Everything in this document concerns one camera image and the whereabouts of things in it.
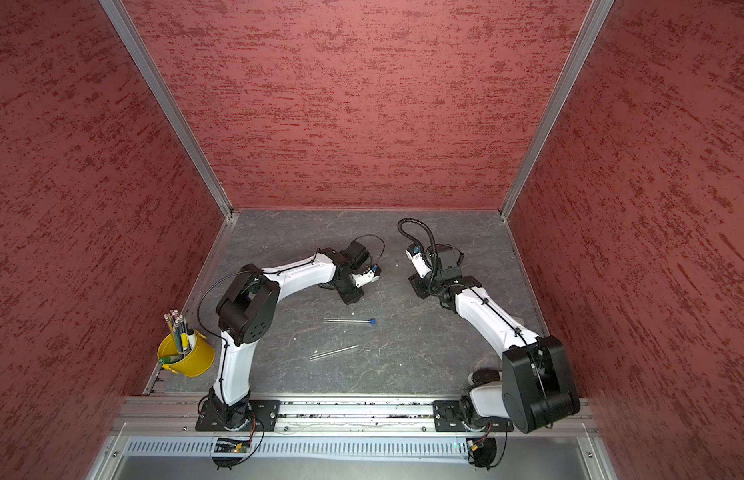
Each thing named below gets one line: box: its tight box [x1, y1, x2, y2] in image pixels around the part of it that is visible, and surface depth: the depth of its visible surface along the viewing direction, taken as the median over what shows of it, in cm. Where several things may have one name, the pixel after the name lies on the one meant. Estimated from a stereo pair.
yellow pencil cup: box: [157, 330, 215, 377], surface depth 78 cm
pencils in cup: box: [164, 309, 197, 358], surface depth 76 cm
